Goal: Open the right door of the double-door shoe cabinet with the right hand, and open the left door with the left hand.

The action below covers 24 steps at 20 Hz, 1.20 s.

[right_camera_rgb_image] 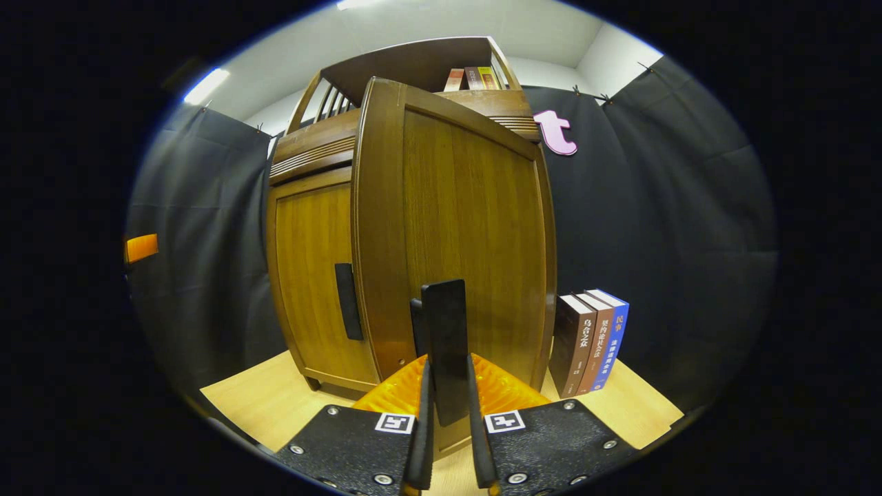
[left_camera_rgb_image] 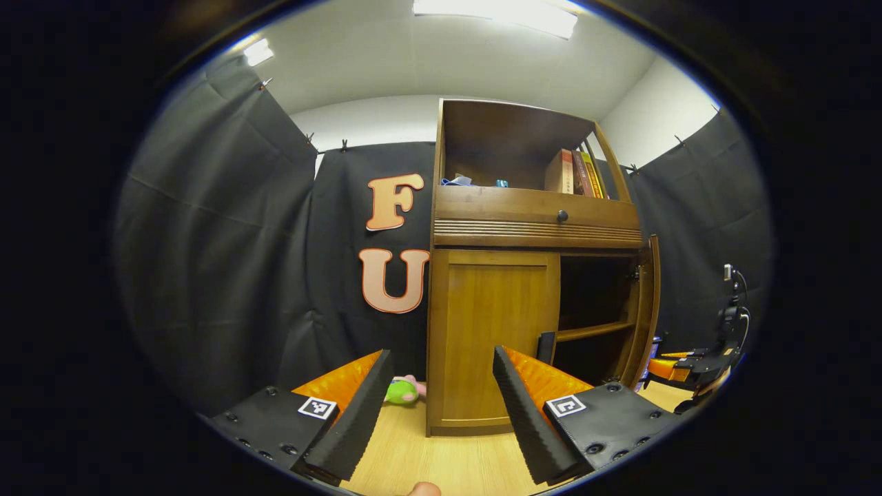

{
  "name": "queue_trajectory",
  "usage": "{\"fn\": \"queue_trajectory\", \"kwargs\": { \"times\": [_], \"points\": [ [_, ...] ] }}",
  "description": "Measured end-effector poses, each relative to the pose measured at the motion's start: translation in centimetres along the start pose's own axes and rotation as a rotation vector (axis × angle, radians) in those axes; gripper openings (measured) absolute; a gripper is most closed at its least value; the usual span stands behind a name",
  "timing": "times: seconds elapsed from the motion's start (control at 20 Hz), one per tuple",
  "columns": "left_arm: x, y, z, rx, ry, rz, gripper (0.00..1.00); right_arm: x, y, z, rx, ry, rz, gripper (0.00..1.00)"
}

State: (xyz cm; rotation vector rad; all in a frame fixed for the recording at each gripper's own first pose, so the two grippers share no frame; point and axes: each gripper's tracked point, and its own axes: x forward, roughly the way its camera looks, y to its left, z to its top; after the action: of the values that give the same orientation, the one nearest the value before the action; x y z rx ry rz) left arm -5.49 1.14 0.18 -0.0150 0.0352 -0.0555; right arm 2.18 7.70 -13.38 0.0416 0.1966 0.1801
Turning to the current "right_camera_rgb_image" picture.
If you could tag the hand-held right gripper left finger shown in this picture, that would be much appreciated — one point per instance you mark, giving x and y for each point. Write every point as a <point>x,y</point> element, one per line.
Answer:
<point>420,448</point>

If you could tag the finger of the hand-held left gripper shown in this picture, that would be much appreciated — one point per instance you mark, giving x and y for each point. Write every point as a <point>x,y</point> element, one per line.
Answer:
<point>141,248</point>

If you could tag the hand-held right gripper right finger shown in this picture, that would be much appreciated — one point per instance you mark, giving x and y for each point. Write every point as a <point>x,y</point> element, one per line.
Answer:
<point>480,448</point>

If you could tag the wooden shoe cabinet door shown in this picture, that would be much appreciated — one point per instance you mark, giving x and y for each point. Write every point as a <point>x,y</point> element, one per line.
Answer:
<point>310,275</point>
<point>468,227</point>

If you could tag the wooden double-door shoe cabinet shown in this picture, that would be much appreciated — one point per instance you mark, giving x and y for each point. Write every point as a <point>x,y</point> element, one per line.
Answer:
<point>413,65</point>

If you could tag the dark brown book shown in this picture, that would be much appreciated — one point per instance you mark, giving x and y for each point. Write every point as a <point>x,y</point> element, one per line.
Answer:
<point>570,344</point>

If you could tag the blue book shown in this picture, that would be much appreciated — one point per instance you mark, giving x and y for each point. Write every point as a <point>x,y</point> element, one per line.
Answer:
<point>614,337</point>

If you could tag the ceiling tube light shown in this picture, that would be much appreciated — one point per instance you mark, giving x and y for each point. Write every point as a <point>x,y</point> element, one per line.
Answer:
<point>207,86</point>

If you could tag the black backdrop cloth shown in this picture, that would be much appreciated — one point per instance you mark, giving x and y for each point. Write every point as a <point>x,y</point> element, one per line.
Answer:
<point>689,241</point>

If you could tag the maroon book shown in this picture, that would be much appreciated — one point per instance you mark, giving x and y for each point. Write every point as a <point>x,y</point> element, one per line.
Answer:
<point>472,78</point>

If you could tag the yellow book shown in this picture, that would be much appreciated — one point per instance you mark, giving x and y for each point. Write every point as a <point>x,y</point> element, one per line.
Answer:
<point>488,78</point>

